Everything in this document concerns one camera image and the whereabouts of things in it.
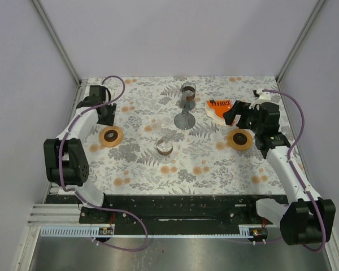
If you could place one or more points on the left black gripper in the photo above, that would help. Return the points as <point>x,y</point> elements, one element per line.
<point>109,121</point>

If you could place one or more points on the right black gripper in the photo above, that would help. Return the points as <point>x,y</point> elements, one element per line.
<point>239,108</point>

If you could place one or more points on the orange coffee filter pack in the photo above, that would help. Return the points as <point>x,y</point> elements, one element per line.
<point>215,110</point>

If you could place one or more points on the grey glass carafe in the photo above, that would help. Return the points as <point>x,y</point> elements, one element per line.
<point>188,91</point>

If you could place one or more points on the clear glass carafe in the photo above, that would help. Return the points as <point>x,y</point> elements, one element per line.
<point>164,146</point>

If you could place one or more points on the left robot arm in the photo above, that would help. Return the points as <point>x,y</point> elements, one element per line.
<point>65,159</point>

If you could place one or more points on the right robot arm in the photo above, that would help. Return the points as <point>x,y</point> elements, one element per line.
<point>308,218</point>

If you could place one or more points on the clear glass dripper cone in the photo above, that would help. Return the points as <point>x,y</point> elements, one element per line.
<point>159,125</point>

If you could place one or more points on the floral tablecloth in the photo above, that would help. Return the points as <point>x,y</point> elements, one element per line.
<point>201,162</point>

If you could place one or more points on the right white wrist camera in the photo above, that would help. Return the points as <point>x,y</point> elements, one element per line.
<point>261,97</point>

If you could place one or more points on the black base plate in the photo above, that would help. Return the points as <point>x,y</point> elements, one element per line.
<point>175,215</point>

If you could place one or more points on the aluminium front rail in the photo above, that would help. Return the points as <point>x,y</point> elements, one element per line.
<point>54,214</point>

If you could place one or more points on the left aluminium frame post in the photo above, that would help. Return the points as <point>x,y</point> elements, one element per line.
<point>44,17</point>

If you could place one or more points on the aluminium frame post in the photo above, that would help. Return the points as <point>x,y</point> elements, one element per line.
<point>314,14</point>
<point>44,17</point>

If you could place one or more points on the right aluminium frame post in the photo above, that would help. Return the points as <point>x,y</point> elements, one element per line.
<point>314,14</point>

